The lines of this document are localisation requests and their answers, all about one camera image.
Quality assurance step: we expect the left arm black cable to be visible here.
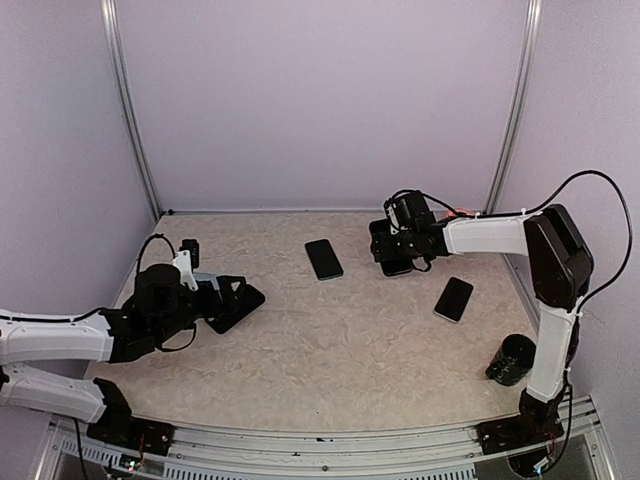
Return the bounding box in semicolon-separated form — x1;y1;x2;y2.
137;233;176;276

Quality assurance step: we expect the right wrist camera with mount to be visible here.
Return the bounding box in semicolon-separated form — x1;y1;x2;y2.
383;198;403;235

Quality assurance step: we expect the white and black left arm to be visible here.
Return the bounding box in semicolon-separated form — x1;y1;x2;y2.
1;264;265;445

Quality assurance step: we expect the aluminium frame post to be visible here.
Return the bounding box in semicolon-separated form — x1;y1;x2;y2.
100;0;163;221
482;0;543;214

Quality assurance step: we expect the black phone case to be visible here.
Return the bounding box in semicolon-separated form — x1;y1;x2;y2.
380;258;414;277
205;295;265;335

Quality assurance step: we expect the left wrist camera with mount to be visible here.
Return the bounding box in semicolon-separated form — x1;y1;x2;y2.
172;239;200;291

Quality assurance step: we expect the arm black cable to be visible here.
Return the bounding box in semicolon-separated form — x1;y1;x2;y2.
137;233;176;276
524;169;634;306

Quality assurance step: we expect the red and white patterned bowl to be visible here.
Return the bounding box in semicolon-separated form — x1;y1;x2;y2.
445;209;476;218

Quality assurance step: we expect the left aluminium frame post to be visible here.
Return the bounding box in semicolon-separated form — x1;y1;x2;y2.
100;0;163;221

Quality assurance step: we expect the black cup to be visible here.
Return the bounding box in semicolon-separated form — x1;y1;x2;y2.
485;334;536;387

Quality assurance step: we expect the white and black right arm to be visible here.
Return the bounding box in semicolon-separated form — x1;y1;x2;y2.
369;190;594;403

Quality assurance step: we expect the white-edged black smartphone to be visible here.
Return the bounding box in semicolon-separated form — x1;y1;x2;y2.
433;277;474;323

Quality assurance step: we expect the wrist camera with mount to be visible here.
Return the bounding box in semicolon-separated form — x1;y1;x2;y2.
172;239;200;291
383;198;403;235

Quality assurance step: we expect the light blue phone case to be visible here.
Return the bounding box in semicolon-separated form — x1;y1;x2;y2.
194;272;219;290

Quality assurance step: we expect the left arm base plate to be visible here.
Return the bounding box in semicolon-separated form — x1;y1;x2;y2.
86;378;175;457

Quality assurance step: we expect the front aluminium rail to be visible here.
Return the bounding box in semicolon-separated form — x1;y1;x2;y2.
34;394;616;480

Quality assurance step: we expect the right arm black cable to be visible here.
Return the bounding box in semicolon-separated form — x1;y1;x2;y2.
524;169;634;306

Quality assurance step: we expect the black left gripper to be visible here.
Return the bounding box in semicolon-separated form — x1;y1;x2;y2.
153;274;245;343

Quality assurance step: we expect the right aluminium frame post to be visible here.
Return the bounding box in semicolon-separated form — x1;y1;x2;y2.
482;0;543;214

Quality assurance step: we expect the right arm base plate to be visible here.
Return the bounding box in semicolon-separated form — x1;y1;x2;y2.
476;388;566;455

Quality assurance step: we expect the green-edged black smartphone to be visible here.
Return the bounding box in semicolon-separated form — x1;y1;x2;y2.
304;239;344;281

